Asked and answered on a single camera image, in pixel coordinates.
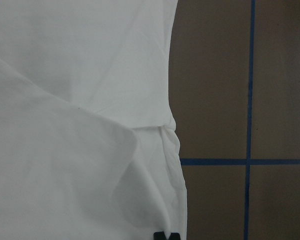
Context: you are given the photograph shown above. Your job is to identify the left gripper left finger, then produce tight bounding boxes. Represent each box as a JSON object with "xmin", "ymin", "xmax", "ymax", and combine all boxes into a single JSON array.
[{"xmin": 153, "ymin": 231, "xmax": 167, "ymax": 240}]

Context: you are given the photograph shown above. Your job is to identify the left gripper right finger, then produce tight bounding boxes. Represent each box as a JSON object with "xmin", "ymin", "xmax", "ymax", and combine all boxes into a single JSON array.
[{"xmin": 168, "ymin": 232, "xmax": 181, "ymax": 240}]

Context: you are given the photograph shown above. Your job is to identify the white long-sleeve printed shirt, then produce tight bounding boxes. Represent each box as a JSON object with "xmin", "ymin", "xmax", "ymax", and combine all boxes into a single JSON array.
[{"xmin": 0, "ymin": 0, "xmax": 187, "ymax": 240}]

